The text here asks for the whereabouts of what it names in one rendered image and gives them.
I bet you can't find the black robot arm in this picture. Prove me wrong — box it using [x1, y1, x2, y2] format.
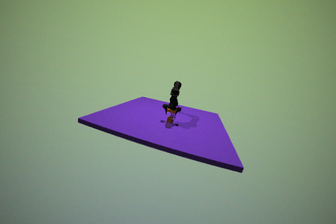
[168, 81, 182, 111]

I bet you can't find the orange block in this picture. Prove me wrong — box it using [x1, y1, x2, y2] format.
[167, 116, 173, 123]

